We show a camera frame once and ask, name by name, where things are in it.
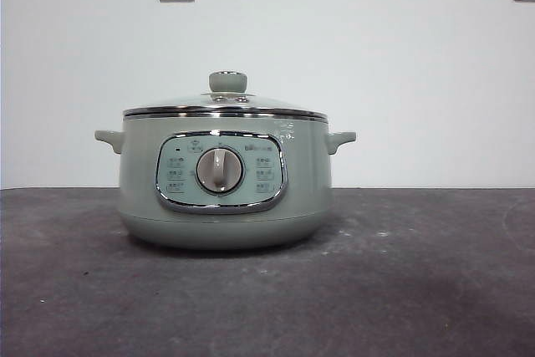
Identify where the glass lid with green knob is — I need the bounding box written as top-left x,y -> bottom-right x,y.
122,70 -> 329,120

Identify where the pale green electric cooking pot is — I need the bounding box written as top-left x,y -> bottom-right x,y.
94,110 -> 358,250

